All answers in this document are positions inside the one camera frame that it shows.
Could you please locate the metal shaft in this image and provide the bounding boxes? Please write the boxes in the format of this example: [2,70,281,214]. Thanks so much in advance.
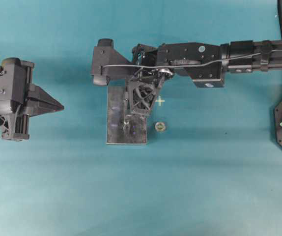
[123,91,129,110]
[123,119,130,134]

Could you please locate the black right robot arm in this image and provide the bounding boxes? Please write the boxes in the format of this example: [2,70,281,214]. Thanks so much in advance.
[124,40,282,116]

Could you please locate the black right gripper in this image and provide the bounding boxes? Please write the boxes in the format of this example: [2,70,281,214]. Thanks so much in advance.
[126,44,171,116]

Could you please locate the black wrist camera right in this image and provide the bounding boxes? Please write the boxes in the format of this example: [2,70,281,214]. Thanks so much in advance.
[91,39,136,86]

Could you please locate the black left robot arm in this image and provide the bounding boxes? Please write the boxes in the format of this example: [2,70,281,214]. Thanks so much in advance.
[0,58,64,142]

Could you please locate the lower metal shaft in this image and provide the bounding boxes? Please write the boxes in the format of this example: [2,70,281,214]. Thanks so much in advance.
[123,119,130,134]

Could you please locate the upper metal shaft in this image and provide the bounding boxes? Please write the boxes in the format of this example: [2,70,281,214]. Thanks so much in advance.
[123,91,129,110]

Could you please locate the grey cable right arm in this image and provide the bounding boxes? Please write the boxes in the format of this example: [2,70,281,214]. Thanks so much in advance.
[100,51,282,70]

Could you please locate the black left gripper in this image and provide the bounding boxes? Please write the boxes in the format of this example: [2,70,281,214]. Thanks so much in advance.
[0,58,64,142]

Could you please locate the grey metal base block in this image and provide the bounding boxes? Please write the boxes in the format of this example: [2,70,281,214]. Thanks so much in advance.
[106,86,147,145]

